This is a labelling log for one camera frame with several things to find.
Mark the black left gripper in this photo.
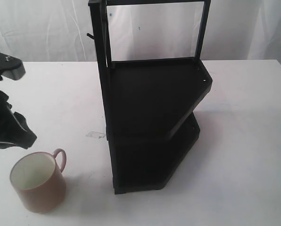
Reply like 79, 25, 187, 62
0, 90, 37, 149

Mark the pink ceramic mug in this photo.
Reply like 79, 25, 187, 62
9, 148, 67, 213

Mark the clear tape piece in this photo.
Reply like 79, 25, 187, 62
86, 131, 106, 139

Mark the white backdrop curtain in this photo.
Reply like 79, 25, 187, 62
0, 0, 281, 64

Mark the black two-tier shelf rack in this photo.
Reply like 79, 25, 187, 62
88, 0, 212, 194

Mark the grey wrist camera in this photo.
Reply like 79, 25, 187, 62
0, 53, 25, 81

